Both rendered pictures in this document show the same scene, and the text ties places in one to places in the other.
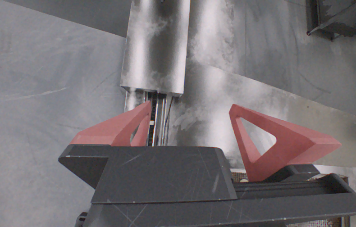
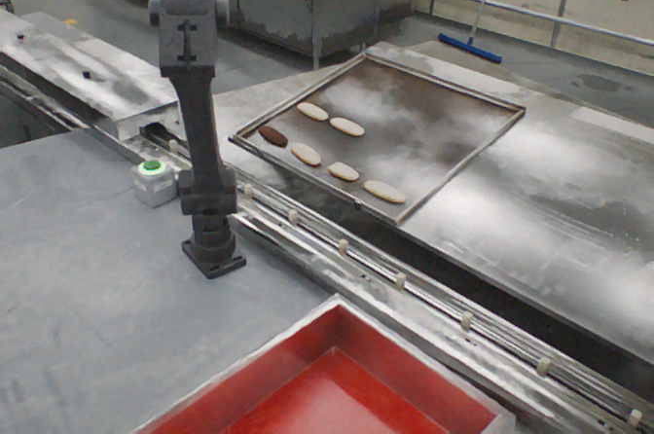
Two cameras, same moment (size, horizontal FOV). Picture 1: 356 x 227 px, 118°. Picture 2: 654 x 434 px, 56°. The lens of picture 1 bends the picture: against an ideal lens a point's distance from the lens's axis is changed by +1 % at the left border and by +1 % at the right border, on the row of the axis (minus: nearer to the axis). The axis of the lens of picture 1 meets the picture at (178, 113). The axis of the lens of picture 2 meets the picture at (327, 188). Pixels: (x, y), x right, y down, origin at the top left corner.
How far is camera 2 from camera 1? 144 cm
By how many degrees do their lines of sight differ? 48
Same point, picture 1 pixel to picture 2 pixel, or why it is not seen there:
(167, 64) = (141, 95)
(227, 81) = (217, 101)
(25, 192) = (88, 273)
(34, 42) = not seen: outside the picture
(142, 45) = (105, 99)
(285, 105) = (304, 83)
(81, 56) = (27, 164)
